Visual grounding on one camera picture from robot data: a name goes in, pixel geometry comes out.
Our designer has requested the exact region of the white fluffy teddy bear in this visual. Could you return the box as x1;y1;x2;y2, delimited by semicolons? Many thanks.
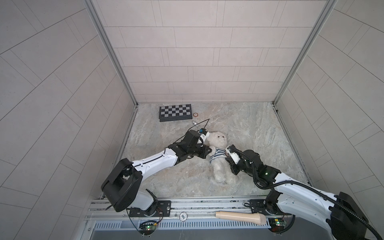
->
207;132;237;185

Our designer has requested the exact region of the blue white striped shirt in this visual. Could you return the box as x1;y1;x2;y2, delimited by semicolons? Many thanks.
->
210;147;227;163

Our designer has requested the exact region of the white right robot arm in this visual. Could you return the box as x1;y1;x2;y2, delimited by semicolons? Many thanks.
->
226;145;369;240

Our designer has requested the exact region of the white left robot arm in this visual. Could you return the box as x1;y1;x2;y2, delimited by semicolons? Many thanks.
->
101;129;212;215

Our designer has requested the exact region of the folded black chess board box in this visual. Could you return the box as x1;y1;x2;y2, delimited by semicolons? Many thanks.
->
159;104;193;122

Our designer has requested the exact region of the right green circuit board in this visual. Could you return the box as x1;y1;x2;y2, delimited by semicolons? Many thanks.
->
268;218;287;233

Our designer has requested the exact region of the green circuit board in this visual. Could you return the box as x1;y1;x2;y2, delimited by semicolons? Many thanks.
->
139;220;159;236
268;218;287;233

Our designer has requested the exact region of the left green circuit board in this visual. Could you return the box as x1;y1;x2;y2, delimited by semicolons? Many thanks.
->
139;220;159;236

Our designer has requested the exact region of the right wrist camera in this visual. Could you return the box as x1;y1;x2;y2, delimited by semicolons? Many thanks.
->
226;146;241;165

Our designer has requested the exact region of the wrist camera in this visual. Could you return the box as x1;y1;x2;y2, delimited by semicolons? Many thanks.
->
198;128;210;145
226;146;241;165

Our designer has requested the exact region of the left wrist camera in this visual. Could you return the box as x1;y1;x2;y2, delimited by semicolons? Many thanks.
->
198;128;210;145

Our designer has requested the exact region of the black corrugated cable conduit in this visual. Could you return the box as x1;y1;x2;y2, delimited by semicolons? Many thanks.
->
229;145;383;240

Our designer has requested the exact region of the beige wooden handle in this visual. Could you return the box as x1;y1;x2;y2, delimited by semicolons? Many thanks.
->
216;211;267;226

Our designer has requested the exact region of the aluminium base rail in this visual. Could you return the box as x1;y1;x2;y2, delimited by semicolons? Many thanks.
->
89;195;331;223

